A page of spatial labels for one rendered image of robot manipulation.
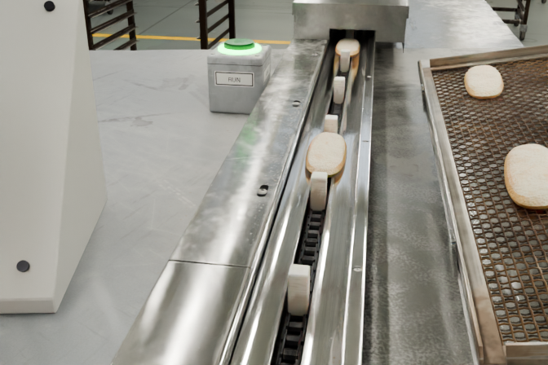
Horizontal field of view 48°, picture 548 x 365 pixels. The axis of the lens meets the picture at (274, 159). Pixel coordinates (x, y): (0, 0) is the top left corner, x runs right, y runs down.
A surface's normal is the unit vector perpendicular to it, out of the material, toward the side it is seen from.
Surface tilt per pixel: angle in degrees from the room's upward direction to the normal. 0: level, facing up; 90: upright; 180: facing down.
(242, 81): 90
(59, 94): 48
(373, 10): 90
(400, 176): 0
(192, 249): 0
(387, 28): 90
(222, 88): 90
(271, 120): 0
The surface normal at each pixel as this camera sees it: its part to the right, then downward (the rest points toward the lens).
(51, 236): 0.03, -0.30
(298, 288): -0.15, 0.41
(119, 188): 0.00, -0.91
